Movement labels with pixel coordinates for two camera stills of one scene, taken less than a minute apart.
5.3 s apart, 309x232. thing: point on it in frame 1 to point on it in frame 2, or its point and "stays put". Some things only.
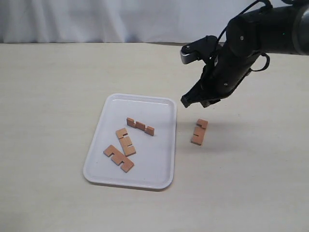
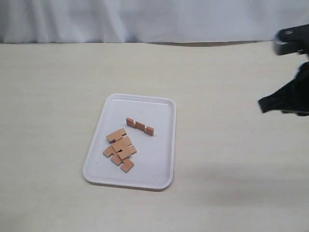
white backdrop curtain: [170, 21] stays put
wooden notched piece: [199, 132] to [116, 136]
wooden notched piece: [125, 141] to [122, 148]
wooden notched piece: [118, 157] stays put
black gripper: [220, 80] to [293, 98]
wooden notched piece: [148, 130] stays put
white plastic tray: [154, 161] stays put
